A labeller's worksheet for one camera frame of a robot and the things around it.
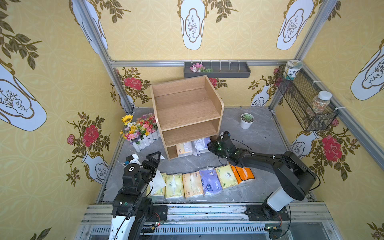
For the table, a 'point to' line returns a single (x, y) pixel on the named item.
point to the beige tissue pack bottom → (180, 150)
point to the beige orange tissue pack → (192, 184)
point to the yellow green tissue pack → (227, 176)
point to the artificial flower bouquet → (134, 130)
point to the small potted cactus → (246, 119)
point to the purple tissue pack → (210, 183)
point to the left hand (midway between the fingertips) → (154, 156)
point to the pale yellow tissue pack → (174, 186)
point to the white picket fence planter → (142, 144)
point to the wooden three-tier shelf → (186, 110)
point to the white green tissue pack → (157, 184)
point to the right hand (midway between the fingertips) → (211, 142)
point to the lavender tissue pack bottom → (200, 146)
